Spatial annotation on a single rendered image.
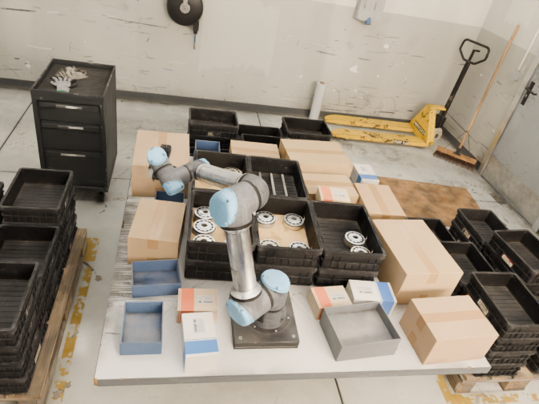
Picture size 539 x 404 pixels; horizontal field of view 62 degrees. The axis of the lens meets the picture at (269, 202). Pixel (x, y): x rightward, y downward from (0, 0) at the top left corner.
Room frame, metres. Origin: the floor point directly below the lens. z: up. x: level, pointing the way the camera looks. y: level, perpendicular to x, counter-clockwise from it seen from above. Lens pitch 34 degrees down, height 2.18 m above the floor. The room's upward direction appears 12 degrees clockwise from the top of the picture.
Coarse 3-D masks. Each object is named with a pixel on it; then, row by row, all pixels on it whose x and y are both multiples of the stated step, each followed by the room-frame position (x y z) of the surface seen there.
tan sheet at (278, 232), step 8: (280, 216) 1.88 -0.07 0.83; (280, 224) 1.81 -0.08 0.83; (264, 232) 1.72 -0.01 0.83; (272, 232) 1.73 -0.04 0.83; (280, 232) 1.75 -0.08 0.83; (288, 232) 1.76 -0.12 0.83; (296, 232) 1.77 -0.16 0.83; (304, 232) 1.79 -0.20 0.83; (280, 240) 1.69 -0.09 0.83; (288, 240) 1.70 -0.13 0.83; (296, 240) 1.71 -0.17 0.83; (304, 240) 1.72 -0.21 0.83
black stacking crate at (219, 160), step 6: (198, 156) 2.20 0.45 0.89; (204, 156) 2.20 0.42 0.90; (210, 156) 2.21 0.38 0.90; (216, 156) 2.22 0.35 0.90; (222, 156) 2.23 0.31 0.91; (228, 156) 2.23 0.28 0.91; (234, 156) 2.24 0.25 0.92; (240, 156) 2.25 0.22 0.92; (210, 162) 2.21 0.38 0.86; (216, 162) 2.22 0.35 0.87; (222, 162) 2.23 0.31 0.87; (228, 162) 2.23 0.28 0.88; (234, 162) 2.24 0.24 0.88; (240, 162) 2.25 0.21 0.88; (240, 168) 2.25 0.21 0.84
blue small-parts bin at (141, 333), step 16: (128, 304) 1.19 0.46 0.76; (144, 304) 1.20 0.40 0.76; (160, 304) 1.22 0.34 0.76; (128, 320) 1.15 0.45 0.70; (144, 320) 1.17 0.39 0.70; (160, 320) 1.18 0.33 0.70; (128, 336) 1.08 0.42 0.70; (144, 336) 1.09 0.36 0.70; (160, 336) 1.11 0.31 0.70; (128, 352) 1.00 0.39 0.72; (144, 352) 1.02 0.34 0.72; (160, 352) 1.03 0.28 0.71
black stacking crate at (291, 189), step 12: (252, 168) 2.26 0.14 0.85; (264, 168) 2.28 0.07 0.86; (276, 168) 2.29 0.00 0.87; (288, 168) 2.31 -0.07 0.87; (276, 180) 2.22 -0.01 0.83; (288, 180) 2.25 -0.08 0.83; (300, 180) 2.13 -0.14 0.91; (276, 192) 2.10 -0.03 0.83; (288, 192) 2.12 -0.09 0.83; (300, 192) 2.08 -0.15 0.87
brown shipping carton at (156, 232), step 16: (144, 208) 1.67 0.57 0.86; (160, 208) 1.70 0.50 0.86; (176, 208) 1.72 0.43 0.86; (144, 224) 1.56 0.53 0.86; (160, 224) 1.58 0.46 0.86; (176, 224) 1.61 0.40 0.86; (128, 240) 1.46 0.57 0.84; (144, 240) 1.47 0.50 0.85; (160, 240) 1.48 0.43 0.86; (176, 240) 1.50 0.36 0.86; (128, 256) 1.46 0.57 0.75; (144, 256) 1.47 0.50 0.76; (160, 256) 1.48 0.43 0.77; (176, 256) 1.49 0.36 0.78
